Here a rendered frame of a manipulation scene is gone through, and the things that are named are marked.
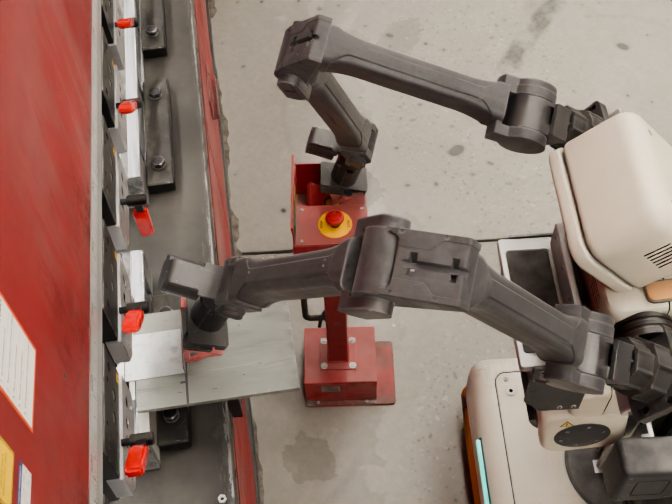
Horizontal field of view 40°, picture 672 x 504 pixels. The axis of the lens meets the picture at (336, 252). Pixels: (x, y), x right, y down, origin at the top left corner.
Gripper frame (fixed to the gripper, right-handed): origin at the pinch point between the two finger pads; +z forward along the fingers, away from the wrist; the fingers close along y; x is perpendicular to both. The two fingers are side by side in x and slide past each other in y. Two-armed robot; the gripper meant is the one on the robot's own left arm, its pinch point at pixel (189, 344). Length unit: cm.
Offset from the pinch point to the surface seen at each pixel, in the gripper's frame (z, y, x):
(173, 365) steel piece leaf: 2.3, 2.9, -2.0
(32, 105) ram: -52, 4, -35
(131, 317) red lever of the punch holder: -23.0, 10.6, -16.2
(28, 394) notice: -50, 37, -33
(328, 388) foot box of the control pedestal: 71, -33, 64
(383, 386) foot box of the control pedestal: 71, -36, 82
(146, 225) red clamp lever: -12.1, -13.7, -10.6
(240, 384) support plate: -2.5, 7.9, 7.5
